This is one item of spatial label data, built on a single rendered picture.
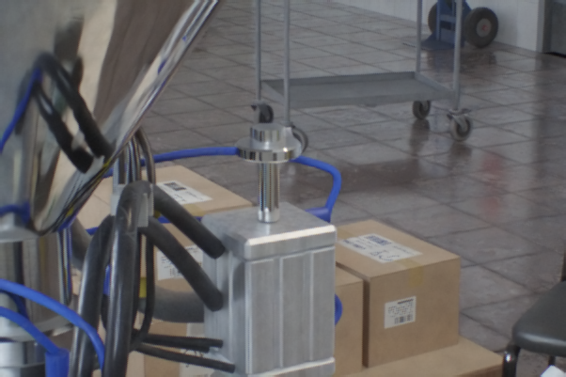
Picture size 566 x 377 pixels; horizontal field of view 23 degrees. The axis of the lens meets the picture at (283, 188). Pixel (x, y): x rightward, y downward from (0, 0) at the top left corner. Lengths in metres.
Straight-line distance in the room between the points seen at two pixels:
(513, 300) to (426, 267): 0.97
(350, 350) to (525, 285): 1.28
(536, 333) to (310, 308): 2.08
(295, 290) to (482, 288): 4.12
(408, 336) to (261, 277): 3.13
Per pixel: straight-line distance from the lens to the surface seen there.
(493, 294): 4.69
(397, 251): 3.80
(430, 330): 3.79
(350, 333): 3.61
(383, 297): 3.65
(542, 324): 2.73
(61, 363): 0.58
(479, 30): 9.12
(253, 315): 0.62
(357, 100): 6.44
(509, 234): 5.32
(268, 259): 0.62
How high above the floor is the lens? 1.60
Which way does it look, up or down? 16 degrees down
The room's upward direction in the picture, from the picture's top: straight up
